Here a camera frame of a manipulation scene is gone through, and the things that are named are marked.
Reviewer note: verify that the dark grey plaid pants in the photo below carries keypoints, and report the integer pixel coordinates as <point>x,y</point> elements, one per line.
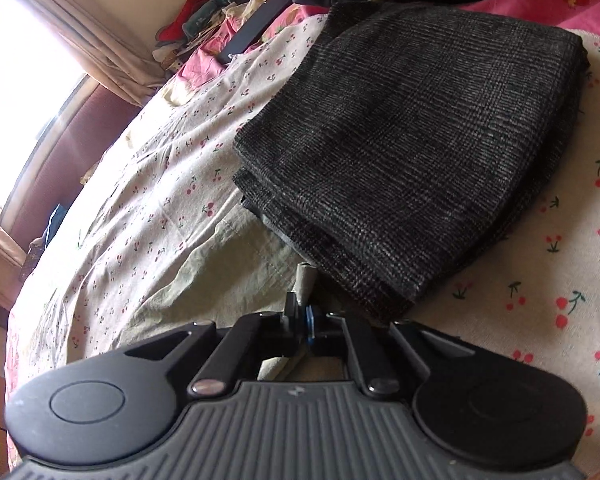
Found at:
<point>410,135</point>

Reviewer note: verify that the beige curtain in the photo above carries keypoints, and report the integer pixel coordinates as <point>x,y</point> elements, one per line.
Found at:
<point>105,25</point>

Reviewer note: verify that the blue cloth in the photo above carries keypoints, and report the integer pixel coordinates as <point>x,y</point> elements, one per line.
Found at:
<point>59,222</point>

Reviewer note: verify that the black flat bar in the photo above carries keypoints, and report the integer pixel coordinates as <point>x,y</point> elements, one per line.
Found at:
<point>252,27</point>

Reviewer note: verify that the pink printed quilt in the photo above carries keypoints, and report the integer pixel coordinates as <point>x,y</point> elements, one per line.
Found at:
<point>17,360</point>

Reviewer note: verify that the pile of colourful clothes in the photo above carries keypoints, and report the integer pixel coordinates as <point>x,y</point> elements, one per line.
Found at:
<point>205,20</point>

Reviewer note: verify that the light green pants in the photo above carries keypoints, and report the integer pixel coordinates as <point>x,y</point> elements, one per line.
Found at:
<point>220,272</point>

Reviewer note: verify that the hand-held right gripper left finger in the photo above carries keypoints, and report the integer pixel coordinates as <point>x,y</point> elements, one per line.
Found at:
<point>294,316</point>

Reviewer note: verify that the pink red printed blanket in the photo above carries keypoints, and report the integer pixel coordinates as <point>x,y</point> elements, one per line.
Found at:
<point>555,0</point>

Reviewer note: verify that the cherry print bedsheet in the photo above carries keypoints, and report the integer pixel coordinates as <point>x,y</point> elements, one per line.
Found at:
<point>145,170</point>

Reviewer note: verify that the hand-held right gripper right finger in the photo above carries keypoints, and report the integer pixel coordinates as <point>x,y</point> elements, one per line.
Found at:
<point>311,318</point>

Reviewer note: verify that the window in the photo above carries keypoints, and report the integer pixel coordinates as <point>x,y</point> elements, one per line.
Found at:
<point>15,75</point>

